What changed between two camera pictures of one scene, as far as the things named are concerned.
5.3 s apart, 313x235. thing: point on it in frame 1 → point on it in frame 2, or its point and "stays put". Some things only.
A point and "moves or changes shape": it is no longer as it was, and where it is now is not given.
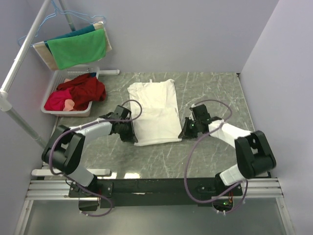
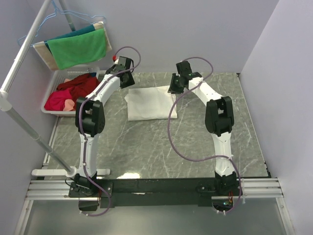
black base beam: [157, 193] stays put
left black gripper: [130, 137] → [131, 82]
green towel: [77, 50] stays put
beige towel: [42, 50] stays put
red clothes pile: [55, 101] stays put
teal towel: [86, 29] stays put
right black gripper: [186, 133] → [172, 89]
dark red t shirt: [84, 90] stays put
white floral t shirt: [155, 112] moves or changes shape
